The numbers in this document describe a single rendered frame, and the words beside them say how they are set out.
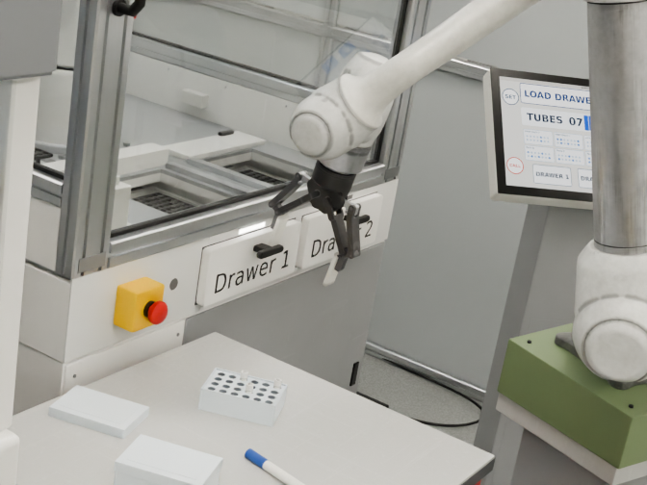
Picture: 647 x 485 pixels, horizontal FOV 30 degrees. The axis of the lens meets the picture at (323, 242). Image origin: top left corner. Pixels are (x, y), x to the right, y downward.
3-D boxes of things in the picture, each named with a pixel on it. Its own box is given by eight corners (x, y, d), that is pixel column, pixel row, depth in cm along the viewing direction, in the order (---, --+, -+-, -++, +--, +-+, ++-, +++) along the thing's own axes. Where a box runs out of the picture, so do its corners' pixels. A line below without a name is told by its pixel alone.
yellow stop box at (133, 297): (164, 324, 202) (168, 285, 200) (135, 335, 196) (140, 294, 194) (141, 314, 205) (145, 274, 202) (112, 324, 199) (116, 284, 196)
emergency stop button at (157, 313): (168, 322, 199) (171, 300, 198) (152, 328, 196) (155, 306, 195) (155, 317, 201) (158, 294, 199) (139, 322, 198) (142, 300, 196)
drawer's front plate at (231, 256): (294, 272, 240) (302, 220, 237) (202, 307, 217) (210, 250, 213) (287, 269, 241) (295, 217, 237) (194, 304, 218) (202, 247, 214)
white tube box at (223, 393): (284, 404, 199) (287, 384, 198) (271, 427, 191) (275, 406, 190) (212, 387, 201) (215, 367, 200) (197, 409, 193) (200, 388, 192)
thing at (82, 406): (148, 416, 188) (149, 406, 188) (123, 439, 180) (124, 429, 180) (75, 394, 191) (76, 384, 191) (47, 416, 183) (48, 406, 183)
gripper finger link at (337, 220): (332, 194, 220) (339, 193, 219) (349, 254, 221) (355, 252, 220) (321, 198, 217) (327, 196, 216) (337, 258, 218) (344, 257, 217)
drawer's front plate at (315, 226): (375, 242, 266) (383, 194, 262) (300, 269, 242) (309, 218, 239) (368, 239, 267) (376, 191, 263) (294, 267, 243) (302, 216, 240)
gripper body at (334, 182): (367, 172, 217) (349, 216, 221) (330, 150, 221) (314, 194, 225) (345, 179, 211) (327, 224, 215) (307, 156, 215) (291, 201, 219)
